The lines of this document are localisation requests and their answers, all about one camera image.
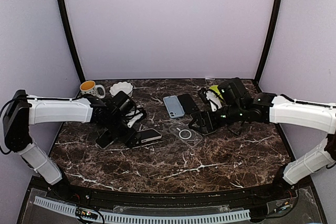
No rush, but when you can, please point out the left green circuit board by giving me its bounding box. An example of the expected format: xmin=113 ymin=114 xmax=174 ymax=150
xmin=75 ymin=207 xmax=99 ymax=221

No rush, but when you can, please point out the right green circuit board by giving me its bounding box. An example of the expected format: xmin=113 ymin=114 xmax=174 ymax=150
xmin=273 ymin=201 xmax=292 ymax=213

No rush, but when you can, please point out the green circuit board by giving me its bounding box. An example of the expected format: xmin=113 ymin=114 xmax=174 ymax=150
xmin=273 ymin=201 xmax=292 ymax=213
xmin=75 ymin=207 xmax=99 ymax=221

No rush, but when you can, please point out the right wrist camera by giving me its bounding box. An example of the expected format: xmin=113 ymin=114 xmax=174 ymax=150
xmin=198 ymin=77 xmax=249 ymax=112

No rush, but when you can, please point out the white slotted cable duct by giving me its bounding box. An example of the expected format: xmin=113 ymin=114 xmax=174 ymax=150
xmin=33 ymin=196 xmax=251 ymax=223

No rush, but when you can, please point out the black frame post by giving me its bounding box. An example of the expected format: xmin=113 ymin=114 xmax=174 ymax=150
xmin=57 ymin=0 xmax=86 ymax=82
xmin=254 ymin=0 xmax=281 ymax=86

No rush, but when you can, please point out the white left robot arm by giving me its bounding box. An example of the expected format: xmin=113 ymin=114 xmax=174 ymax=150
xmin=1 ymin=90 xmax=146 ymax=201

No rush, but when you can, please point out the phone in grey case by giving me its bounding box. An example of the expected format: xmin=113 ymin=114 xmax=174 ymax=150
xmin=95 ymin=130 xmax=113 ymax=149

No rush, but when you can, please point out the green bowl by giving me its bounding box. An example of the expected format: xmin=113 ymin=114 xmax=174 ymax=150
xmin=209 ymin=85 xmax=224 ymax=101

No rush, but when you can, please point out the black front rail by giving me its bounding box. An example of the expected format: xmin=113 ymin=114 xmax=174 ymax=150
xmin=47 ymin=184 xmax=297 ymax=209

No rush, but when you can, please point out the black phone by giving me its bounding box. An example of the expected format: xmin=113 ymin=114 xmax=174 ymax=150
xmin=177 ymin=93 xmax=199 ymax=114

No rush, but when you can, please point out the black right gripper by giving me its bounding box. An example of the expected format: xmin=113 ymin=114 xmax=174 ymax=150
xmin=188 ymin=102 xmax=245 ymax=133

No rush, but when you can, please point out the black right frame post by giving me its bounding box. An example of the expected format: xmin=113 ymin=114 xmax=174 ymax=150
xmin=254 ymin=0 xmax=281 ymax=86

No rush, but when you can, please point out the white scalloped bowl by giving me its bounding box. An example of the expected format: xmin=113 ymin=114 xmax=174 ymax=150
xmin=109 ymin=81 xmax=134 ymax=97

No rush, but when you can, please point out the white patterned mug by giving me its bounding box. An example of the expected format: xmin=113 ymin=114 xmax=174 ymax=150
xmin=79 ymin=80 xmax=106 ymax=99

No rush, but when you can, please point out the clear magsafe phone case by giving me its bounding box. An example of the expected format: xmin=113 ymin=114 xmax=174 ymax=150
xmin=169 ymin=123 xmax=203 ymax=148

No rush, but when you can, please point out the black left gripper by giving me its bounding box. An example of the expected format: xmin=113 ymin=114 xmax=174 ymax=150
xmin=106 ymin=114 xmax=142 ymax=149

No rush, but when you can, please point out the light blue phone case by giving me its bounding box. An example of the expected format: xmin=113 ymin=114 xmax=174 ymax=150
xmin=163 ymin=95 xmax=185 ymax=119

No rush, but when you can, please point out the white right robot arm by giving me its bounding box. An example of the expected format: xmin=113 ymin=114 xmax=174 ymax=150
xmin=188 ymin=93 xmax=335 ymax=200

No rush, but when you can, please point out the black left frame post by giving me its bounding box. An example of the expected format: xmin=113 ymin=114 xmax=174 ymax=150
xmin=57 ymin=0 xmax=86 ymax=82

